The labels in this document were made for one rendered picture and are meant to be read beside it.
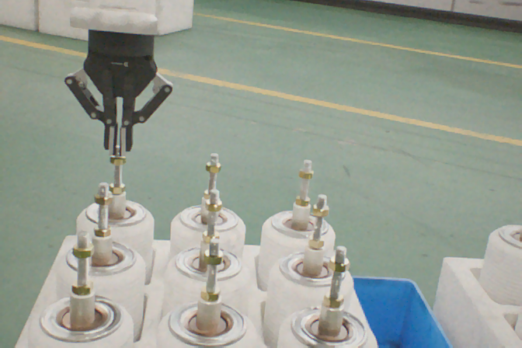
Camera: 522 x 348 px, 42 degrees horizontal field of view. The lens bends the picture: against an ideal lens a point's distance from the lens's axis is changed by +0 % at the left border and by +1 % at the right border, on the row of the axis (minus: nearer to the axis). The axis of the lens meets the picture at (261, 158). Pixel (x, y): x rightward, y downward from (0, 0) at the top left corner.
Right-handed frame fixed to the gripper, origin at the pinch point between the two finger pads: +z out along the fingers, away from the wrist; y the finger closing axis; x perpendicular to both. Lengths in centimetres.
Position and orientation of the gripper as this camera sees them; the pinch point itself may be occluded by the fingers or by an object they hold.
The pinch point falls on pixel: (118, 139)
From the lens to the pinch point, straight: 84.0
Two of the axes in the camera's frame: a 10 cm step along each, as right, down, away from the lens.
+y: -9.9, -0.8, -0.9
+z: -1.0, 9.4, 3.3
